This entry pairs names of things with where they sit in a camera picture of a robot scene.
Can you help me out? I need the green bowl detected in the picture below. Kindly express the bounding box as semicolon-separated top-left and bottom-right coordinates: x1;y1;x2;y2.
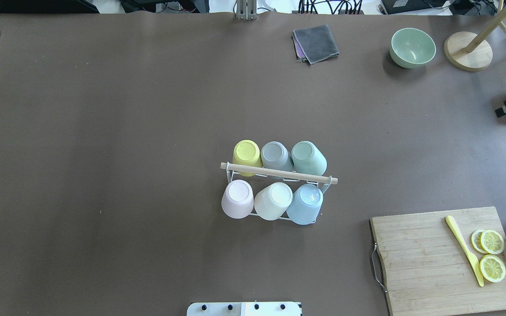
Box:
390;28;436;69

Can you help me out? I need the purple cloth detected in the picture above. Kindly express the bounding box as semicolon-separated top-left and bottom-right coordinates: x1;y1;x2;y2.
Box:
292;36;311;65

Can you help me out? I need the wooden cutting board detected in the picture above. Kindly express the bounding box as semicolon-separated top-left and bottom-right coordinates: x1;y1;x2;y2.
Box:
371;207;506;316

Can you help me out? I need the wooden mug tree stand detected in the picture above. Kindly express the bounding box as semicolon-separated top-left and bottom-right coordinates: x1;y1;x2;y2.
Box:
444;6;506;72

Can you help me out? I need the yellow plastic knife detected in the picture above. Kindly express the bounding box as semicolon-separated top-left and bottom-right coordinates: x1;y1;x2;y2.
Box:
445;215;484;287

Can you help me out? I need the mint green cup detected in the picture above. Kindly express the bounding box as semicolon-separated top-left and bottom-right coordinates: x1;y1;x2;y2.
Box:
291;140;327;176

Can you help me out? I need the yellow cup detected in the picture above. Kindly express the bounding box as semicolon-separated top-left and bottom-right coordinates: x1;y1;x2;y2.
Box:
232;140;263;168

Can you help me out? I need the pink cup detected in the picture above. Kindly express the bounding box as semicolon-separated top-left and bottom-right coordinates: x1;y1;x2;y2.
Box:
221;180;254;219

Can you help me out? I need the cream white cup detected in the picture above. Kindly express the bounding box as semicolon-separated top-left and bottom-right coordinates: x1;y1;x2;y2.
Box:
254;182;293;221

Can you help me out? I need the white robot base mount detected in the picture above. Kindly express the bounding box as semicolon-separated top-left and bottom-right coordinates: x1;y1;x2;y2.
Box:
186;301;303;316

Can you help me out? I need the lemon slice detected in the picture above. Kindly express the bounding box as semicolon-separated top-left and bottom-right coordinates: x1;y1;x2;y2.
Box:
479;230;505;255
470;230;488;254
479;254;506;283

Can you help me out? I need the light blue cup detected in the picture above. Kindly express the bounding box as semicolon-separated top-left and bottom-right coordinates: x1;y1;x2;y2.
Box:
286;184;323;225

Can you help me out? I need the grey folded cloth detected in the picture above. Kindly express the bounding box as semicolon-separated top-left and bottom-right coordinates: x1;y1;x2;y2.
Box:
293;24;340;65

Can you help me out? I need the grey cup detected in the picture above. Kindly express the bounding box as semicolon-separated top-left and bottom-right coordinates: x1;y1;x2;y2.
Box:
260;141;294;172

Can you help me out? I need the white wire cup rack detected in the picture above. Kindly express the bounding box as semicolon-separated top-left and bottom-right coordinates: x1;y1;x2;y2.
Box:
220;162;339;225

